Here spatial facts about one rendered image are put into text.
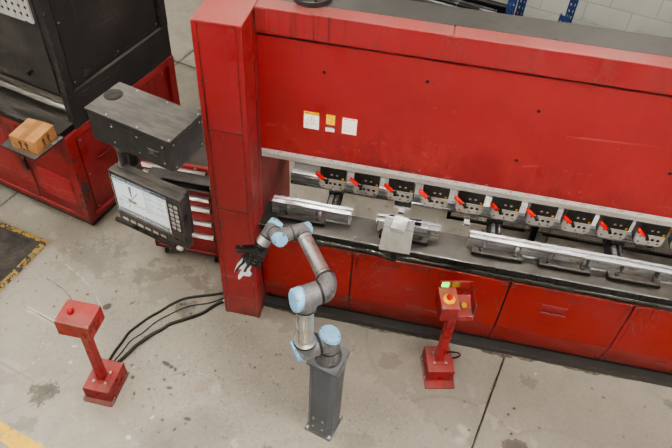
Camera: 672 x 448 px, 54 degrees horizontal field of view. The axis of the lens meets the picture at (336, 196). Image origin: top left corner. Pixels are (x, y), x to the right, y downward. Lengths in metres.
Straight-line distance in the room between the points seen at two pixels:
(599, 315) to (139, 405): 2.90
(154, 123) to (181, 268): 2.08
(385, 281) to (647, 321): 1.59
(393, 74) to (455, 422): 2.25
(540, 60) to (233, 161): 1.67
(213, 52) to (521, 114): 1.53
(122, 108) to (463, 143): 1.72
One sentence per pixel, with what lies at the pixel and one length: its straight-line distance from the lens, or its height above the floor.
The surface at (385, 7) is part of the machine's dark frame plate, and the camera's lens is 3.31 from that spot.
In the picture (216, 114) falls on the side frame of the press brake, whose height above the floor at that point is 1.76.
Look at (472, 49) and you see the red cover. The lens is 3.19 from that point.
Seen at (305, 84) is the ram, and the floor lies 1.89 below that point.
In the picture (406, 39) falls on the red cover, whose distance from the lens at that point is 3.19.
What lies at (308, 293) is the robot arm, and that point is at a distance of 3.07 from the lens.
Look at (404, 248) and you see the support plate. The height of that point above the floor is 1.00.
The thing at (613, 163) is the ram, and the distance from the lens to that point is 3.64.
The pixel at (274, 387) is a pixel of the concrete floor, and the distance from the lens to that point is 4.43.
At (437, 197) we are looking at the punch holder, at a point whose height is 1.26.
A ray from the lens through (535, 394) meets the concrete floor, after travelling 4.67.
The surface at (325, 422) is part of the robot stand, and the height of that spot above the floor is 0.20.
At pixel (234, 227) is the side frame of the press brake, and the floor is 0.91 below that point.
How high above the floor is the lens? 3.88
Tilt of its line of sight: 45 degrees down
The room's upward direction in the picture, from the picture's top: 4 degrees clockwise
